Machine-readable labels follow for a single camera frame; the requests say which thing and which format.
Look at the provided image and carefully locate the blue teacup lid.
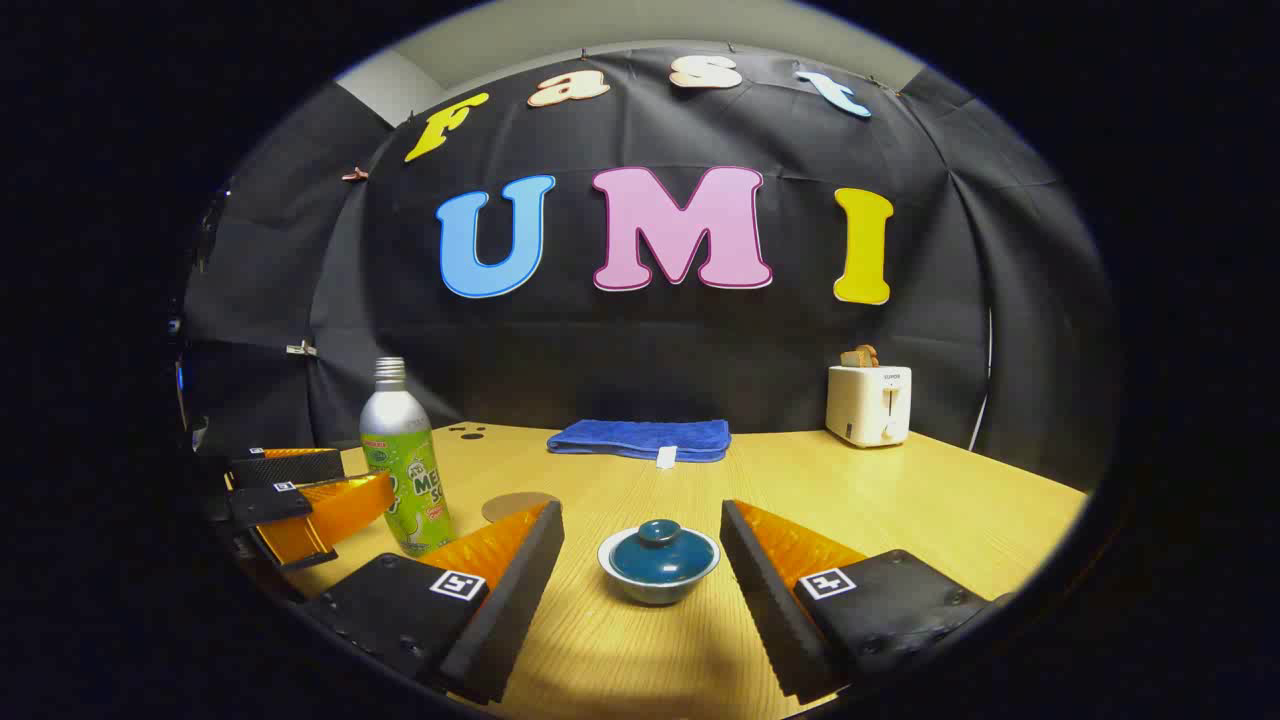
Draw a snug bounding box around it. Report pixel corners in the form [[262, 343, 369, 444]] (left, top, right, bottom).
[[610, 519, 709, 586]]

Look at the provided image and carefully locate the white teacup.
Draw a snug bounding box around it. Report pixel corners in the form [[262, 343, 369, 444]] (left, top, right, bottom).
[[597, 528, 721, 606]]

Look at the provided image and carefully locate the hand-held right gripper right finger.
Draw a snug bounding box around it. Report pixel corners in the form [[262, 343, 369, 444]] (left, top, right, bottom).
[[720, 498, 1013, 706]]

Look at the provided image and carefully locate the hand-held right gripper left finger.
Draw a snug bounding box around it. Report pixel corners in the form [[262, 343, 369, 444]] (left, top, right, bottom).
[[300, 500, 566, 706]]

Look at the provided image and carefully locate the black backdrop cloth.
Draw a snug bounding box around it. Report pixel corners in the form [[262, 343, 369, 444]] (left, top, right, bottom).
[[180, 42, 1116, 491]]

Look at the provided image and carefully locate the silver green water bottle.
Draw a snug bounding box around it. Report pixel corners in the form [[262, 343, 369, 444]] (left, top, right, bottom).
[[358, 357, 456, 558]]

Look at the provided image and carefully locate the round brown coaster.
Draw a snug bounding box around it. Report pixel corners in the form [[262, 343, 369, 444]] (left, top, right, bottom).
[[481, 491, 561, 524]]

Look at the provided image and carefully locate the folded blue towel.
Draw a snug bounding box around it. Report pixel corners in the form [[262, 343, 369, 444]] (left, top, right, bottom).
[[546, 418, 732, 464]]

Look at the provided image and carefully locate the white toaster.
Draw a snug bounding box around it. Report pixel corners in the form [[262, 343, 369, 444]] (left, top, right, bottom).
[[825, 364, 913, 449]]

